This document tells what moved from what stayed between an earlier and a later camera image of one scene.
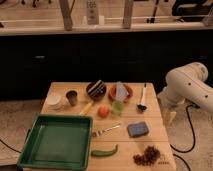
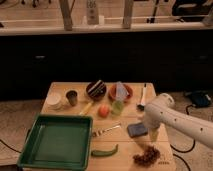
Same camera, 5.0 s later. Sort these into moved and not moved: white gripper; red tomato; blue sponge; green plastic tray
Moved: white gripper
Not moved: blue sponge; green plastic tray; red tomato
